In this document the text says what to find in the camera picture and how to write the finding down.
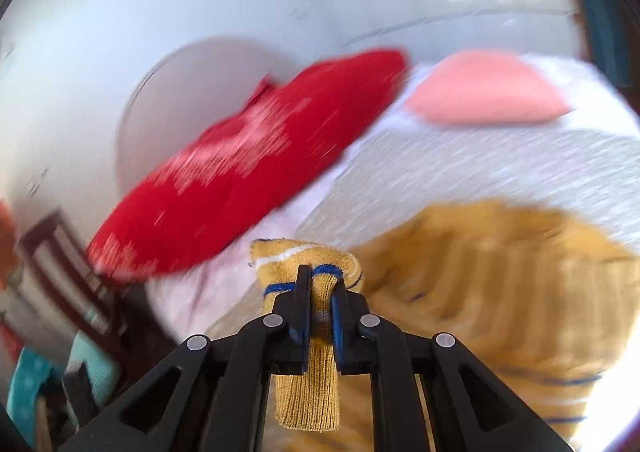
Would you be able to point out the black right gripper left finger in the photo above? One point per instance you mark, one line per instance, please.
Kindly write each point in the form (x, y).
(209, 395)

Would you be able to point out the beige spotted quilt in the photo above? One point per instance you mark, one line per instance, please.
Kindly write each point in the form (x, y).
(395, 175)

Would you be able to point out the yellow striped knit sweater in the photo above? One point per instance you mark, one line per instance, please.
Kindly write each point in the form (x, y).
(545, 300)

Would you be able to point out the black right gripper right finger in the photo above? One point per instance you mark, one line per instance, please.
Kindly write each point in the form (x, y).
(430, 394)

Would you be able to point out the red embroidered pillow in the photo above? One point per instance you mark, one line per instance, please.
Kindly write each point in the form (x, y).
(195, 204)

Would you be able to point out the pink small pillow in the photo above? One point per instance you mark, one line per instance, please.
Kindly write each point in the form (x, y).
(485, 88)

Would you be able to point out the dark wooden chair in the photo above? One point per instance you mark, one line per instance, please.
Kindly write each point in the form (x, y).
(117, 336)

